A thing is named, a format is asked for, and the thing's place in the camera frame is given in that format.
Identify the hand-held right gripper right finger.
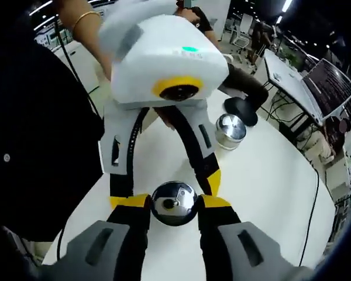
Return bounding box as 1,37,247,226
197,194,308,281

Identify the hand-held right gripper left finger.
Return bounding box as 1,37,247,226
42,193,152,281

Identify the small seasoning bottle white powder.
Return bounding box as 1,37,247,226
214,113,248,151
150,181,199,227

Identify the black computer mouse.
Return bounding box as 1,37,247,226
223,97,259,127

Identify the black chair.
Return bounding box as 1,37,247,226
221,64,270,111

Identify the white office chair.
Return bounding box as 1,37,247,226
230,24,252,47

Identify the person's dark clothing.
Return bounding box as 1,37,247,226
0,17,106,245

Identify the open silver laptop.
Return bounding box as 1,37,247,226
300,57,351,127

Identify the black cable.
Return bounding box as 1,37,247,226
297,165,321,268

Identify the operator's arm with bracelet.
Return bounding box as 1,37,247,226
53,8,104,119

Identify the gold bracelet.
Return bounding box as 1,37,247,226
72,11,102,30

